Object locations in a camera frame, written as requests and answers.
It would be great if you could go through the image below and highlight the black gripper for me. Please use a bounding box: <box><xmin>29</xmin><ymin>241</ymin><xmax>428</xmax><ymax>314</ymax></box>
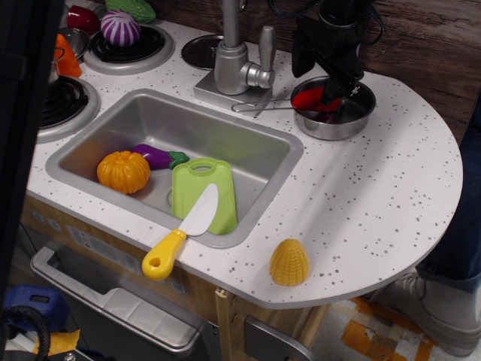
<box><xmin>292</xmin><ymin>17</ymin><xmax>364</xmax><ymax>106</ymax></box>

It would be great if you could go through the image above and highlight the red toy pepper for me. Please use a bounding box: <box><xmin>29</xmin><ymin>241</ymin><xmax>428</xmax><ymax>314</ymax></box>
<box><xmin>292</xmin><ymin>86</ymin><xmax>341</xmax><ymax>113</ymax></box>

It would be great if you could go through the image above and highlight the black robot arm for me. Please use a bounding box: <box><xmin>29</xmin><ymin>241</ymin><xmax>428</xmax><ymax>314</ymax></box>
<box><xmin>292</xmin><ymin>1</ymin><xmax>372</xmax><ymax>107</ymax></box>

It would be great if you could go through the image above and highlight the small steel pan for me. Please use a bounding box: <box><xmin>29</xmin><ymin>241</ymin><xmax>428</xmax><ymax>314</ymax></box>
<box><xmin>231</xmin><ymin>76</ymin><xmax>377</xmax><ymax>141</ymax></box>

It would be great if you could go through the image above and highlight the large steel pot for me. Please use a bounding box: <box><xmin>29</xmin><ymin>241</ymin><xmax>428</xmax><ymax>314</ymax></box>
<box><xmin>59</xmin><ymin>28</ymin><xmax>90</xmax><ymax>60</ymax></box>

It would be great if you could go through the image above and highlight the silver toy faucet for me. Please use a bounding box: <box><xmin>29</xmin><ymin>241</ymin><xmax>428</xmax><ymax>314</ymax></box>
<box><xmin>194</xmin><ymin>0</ymin><xmax>277</xmax><ymax>117</ymax></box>

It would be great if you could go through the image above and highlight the back stove burner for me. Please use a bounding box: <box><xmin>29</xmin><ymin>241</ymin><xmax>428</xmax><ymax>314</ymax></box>
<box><xmin>83</xmin><ymin>26</ymin><xmax>174</xmax><ymax>75</ymax></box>

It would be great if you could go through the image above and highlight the stove burner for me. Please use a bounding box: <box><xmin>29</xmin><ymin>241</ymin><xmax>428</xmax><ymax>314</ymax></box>
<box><xmin>83</xmin><ymin>26</ymin><xmax>174</xmax><ymax>75</ymax></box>
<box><xmin>36</xmin><ymin>76</ymin><xmax>101</xmax><ymax>144</ymax></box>

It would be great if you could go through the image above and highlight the green toy cutting board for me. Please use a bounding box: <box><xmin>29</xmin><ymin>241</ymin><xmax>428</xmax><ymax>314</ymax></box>
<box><xmin>171</xmin><ymin>158</ymin><xmax>237</xmax><ymax>235</ymax></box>

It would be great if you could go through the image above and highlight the purple toy eggplant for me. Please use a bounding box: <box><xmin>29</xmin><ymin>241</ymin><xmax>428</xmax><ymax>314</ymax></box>
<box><xmin>132</xmin><ymin>144</ymin><xmax>189</xmax><ymax>170</ymax></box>

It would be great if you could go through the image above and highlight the green toy vegetable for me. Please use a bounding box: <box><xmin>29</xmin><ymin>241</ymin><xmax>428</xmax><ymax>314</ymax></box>
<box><xmin>105</xmin><ymin>0</ymin><xmax>156</xmax><ymax>23</ymax></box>

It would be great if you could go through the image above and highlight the yellow toy corn half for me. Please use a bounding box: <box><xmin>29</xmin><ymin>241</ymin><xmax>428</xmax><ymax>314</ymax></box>
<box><xmin>269</xmin><ymin>239</ymin><xmax>310</xmax><ymax>286</ymax></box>

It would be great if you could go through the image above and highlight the purple white toy onion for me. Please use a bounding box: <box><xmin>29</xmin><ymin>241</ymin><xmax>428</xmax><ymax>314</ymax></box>
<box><xmin>101</xmin><ymin>10</ymin><xmax>141</xmax><ymax>47</ymax></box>

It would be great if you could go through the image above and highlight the orange toy pumpkin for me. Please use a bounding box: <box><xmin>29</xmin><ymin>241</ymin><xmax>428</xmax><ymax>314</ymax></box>
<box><xmin>96</xmin><ymin>150</ymin><xmax>150</xmax><ymax>195</ymax></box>

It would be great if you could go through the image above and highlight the grey sink basin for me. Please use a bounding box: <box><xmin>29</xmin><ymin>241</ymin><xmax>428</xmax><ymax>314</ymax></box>
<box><xmin>46</xmin><ymin>89</ymin><xmax>303</xmax><ymax>248</ymax></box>

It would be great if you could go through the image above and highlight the blue jeans leg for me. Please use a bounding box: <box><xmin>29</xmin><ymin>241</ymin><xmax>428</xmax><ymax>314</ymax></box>
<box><xmin>417</xmin><ymin>104</ymin><xmax>480</xmax><ymax>293</ymax></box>

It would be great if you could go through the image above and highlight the red toy cup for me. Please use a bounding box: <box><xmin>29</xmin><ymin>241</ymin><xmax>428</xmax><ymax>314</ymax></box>
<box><xmin>67</xmin><ymin>5</ymin><xmax>101</xmax><ymax>35</ymax></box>

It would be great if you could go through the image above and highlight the white yellow toy knife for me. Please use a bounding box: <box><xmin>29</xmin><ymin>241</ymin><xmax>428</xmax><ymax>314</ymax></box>
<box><xmin>142</xmin><ymin>184</ymin><xmax>219</xmax><ymax>281</ymax></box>

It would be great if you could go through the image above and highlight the front stove burner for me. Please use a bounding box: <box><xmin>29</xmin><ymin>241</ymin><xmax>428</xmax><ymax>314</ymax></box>
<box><xmin>36</xmin><ymin>76</ymin><xmax>101</xmax><ymax>144</ymax></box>

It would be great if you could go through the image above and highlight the orange toy carrot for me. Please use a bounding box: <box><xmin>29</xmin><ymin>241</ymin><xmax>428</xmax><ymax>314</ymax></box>
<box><xmin>54</xmin><ymin>33</ymin><xmax>82</xmax><ymax>77</ymax></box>

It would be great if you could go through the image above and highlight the white sneaker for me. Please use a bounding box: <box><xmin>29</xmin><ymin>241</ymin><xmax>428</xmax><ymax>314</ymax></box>
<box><xmin>368</xmin><ymin>272</ymin><xmax>480</xmax><ymax>356</ymax></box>

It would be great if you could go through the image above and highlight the grey oven door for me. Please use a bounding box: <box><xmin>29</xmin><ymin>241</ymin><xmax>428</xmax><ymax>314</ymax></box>
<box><xmin>30</xmin><ymin>246</ymin><xmax>221</xmax><ymax>360</ymax></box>

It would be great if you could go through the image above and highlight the blue clamp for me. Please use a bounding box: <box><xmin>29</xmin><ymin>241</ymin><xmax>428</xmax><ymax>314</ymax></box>
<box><xmin>3</xmin><ymin>284</ymin><xmax>70</xmax><ymax>332</ymax></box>

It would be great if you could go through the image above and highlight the black braided cable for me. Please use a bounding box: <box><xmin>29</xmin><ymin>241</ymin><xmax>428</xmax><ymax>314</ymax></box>
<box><xmin>267</xmin><ymin>0</ymin><xmax>320</xmax><ymax>19</ymax></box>

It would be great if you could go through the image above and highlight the grey cabinet handle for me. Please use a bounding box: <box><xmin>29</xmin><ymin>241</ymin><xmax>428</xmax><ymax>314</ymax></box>
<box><xmin>244</xmin><ymin>316</ymin><xmax>317</xmax><ymax>361</ymax></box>

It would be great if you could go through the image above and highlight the black foreground frame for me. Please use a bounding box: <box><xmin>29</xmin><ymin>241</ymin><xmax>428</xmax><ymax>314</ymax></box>
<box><xmin>1</xmin><ymin>1</ymin><xmax>64</xmax><ymax>291</ymax></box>

